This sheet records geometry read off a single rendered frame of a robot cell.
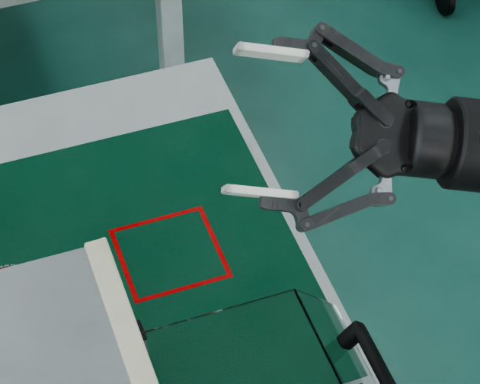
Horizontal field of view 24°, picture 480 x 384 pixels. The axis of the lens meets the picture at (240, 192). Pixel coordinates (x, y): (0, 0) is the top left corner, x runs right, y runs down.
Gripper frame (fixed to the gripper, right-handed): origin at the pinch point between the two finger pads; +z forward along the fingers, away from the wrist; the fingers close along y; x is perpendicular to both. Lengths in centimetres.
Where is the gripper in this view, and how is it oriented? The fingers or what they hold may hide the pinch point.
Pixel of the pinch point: (241, 119)
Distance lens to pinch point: 105.9
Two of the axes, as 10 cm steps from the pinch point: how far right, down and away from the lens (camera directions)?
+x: 1.7, -0.9, -9.8
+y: 0.8, -9.9, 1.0
